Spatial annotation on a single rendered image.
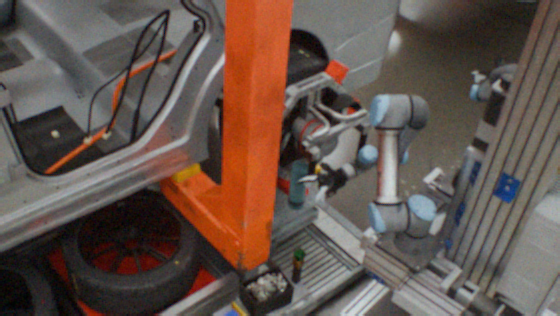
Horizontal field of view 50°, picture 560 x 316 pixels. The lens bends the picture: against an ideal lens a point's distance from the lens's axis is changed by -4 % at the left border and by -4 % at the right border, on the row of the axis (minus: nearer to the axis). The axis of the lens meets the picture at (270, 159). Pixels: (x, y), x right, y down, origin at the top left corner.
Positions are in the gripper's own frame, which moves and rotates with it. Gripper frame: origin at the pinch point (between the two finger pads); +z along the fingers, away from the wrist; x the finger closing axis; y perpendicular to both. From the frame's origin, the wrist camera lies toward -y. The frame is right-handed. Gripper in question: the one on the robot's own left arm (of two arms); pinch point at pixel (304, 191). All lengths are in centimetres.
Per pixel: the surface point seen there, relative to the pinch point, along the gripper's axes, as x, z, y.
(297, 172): 24.4, -9.2, 11.3
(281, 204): 57, -10, 59
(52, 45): 158, 66, -37
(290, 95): 32.7, -16.7, -25.7
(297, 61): 46, -29, -33
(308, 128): 31.6, -22.4, -4.3
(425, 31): 223, -255, 113
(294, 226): 47, -11, 69
